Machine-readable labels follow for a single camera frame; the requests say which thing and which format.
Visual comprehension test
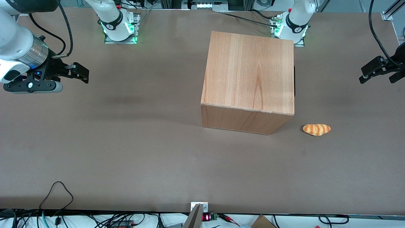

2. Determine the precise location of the orange striped bread roll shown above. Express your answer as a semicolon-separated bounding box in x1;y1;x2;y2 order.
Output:
303;123;331;136

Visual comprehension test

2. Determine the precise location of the wooden drawer cabinet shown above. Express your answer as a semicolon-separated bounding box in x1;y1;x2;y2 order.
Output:
201;31;295;135

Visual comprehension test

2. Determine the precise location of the white power strip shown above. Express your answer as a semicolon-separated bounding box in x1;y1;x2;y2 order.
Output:
182;0;228;10

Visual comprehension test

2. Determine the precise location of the aluminium frame profile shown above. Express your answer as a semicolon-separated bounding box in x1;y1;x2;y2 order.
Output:
381;0;405;21

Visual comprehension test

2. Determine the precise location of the small aluminium bracket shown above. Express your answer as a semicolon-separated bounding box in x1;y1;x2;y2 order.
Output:
190;202;209;213

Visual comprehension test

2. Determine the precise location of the black looped cable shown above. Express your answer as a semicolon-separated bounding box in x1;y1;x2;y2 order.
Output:
39;181;74;210

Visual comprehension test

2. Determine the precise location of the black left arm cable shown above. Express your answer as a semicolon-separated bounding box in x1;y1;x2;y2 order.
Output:
369;0;400;66

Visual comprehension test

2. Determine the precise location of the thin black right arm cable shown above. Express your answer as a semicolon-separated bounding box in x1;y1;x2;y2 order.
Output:
29;13;67;54

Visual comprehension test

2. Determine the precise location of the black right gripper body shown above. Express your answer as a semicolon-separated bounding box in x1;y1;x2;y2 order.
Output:
32;59;78;82

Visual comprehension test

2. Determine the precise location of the black cable to arm base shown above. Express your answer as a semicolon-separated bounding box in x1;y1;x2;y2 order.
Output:
221;11;279;28

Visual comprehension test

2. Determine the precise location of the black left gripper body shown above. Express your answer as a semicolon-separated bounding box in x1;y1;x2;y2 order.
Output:
384;41;405;75

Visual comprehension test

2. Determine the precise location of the wooden camera post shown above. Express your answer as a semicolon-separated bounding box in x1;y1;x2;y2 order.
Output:
182;204;203;228

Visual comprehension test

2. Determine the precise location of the brown cardboard piece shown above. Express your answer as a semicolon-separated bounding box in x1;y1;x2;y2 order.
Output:
252;215;276;228

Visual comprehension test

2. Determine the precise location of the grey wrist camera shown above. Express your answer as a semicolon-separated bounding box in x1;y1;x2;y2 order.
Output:
4;81;63;94

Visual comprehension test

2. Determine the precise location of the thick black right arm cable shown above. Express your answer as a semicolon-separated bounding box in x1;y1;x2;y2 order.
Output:
52;3;74;59

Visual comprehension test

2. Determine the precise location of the black coiled cable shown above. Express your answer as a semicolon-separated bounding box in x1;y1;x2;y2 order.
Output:
318;214;349;225

